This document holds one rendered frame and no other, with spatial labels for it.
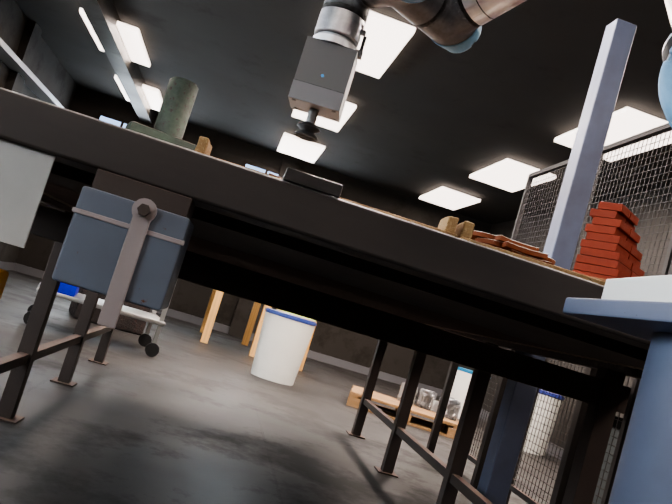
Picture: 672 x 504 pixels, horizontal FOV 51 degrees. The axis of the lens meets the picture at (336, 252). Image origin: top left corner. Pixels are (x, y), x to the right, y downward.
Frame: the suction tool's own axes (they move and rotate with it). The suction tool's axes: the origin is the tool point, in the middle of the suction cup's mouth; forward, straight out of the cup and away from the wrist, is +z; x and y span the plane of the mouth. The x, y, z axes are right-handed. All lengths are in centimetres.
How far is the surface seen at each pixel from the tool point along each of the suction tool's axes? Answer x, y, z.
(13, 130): 26.9, 30.9, 15.8
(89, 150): 25.4, 21.8, 15.2
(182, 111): -604, 208, -130
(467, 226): 4.9, -28.1, 7.2
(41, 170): 25.2, 26.8, 19.3
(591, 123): -193, -94, -87
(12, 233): 25.3, 27.6, 27.8
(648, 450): 40, -47, 29
